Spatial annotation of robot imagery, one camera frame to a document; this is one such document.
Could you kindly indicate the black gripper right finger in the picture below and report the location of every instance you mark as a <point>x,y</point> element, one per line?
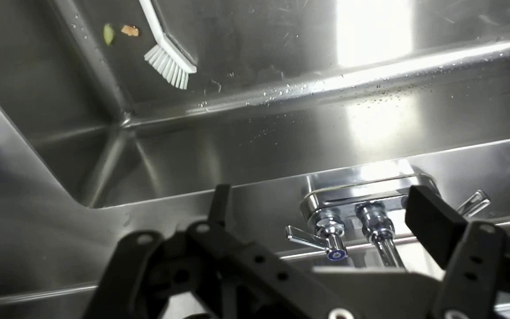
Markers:
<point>479,272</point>

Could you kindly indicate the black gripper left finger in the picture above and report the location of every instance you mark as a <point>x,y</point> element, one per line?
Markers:
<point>244,267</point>

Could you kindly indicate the tall chrome gooseneck faucet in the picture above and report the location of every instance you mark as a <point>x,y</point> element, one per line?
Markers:
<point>376,223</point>

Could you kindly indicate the stainless steel sink basin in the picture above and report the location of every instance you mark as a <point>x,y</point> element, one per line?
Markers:
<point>256,130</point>

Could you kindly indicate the white dish brush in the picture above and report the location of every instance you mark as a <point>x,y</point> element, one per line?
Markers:
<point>167,56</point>

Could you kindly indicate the orange food scrap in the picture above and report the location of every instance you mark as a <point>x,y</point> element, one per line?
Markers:
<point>130,31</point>

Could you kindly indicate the green food scrap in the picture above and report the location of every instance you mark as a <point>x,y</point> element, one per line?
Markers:
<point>109,35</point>

